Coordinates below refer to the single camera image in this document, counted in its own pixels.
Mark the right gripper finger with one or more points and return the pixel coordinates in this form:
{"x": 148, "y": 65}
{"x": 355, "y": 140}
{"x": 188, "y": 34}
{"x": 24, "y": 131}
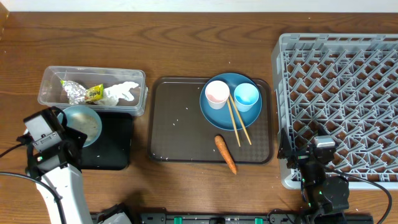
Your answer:
{"x": 285, "y": 149}
{"x": 322, "y": 131}

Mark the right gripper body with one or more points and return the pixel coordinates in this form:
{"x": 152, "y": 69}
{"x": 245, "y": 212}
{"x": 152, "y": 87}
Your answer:
{"x": 302, "y": 157}

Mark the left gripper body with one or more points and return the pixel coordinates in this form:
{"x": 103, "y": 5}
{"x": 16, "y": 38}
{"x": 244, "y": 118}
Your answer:
{"x": 70, "y": 135}

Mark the light blue bowl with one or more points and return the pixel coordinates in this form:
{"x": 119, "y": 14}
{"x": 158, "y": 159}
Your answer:
{"x": 86, "y": 120}

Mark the foil and green wrapper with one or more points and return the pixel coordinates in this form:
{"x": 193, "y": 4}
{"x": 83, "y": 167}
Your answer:
{"x": 77, "y": 94}

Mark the orange carrot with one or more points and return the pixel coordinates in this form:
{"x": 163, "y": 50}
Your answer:
{"x": 221, "y": 145}

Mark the white tissue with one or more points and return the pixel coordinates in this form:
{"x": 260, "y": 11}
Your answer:
{"x": 112, "y": 95}

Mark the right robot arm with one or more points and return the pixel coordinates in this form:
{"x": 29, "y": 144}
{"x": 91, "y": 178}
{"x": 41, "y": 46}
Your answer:
{"x": 327, "y": 197}

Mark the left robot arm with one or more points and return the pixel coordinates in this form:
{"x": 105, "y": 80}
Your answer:
{"x": 62, "y": 191}

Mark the grey dishwasher rack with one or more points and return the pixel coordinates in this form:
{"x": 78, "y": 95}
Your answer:
{"x": 346, "y": 84}

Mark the black plastic tray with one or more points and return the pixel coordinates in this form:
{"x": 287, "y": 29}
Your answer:
{"x": 111, "y": 151}

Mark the light blue cup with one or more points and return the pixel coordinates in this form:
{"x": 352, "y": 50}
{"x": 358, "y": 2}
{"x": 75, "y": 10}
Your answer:
{"x": 246, "y": 96}

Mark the dark blue plate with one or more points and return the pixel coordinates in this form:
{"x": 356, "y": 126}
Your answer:
{"x": 221, "y": 118}

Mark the left wooden chopstick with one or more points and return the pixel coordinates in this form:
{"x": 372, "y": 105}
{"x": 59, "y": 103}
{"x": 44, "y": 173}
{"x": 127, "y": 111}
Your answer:
{"x": 233, "y": 122}

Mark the wooden chopstick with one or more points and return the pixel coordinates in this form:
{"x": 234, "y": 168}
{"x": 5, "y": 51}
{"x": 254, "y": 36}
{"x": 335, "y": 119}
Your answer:
{"x": 233, "y": 122}
{"x": 233, "y": 105}

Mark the right wooden chopstick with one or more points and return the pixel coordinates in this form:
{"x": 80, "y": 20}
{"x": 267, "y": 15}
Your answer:
{"x": 233, "y": 105}

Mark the clear plastic bin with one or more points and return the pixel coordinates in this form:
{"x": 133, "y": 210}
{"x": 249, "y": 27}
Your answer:
{"x": 51, "y": 92}

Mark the pink cup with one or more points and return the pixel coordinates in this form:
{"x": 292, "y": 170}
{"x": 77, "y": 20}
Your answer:
{"x": 217, "y": 93}

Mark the brown serving tray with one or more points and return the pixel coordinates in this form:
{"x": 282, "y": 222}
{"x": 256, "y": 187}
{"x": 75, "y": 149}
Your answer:
{"x": 179, "y": 132}

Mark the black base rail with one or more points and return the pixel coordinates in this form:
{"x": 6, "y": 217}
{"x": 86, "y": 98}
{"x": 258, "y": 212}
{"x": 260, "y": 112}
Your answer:
{"x": 272, "y": 218}

